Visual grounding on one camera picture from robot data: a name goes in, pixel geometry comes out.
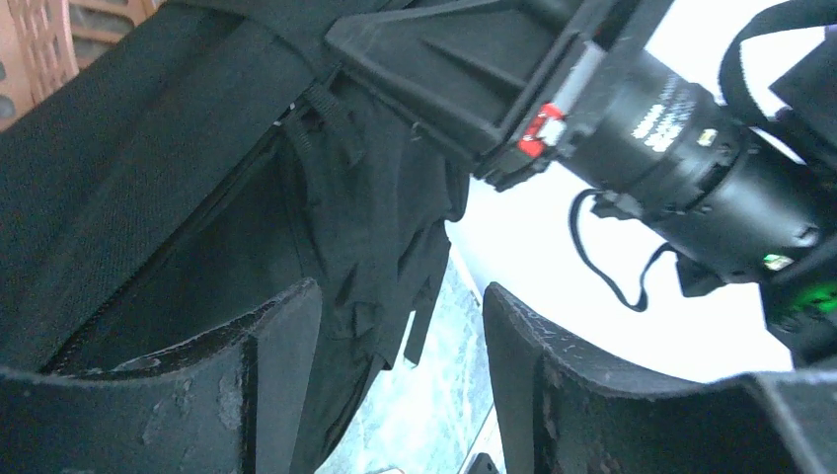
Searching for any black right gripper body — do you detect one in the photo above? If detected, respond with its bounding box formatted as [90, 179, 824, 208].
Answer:
[326, 1, 670, 191]

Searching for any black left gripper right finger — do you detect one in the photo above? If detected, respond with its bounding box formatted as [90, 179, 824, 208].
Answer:
[483, 283, 836, 473]

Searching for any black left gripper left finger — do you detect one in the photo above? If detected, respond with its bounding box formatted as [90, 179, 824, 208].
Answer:
[1, 278, 322, 473]

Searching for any black student backpack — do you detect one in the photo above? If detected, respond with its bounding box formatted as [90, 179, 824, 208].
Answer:
[1, 1, 469, 473]

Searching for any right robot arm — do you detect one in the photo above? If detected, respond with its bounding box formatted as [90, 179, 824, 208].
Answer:
[326, 1, 836, 366]

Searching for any orange plastic desk organizer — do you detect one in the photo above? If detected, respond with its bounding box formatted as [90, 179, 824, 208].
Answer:
[1, 0, 162, 130]

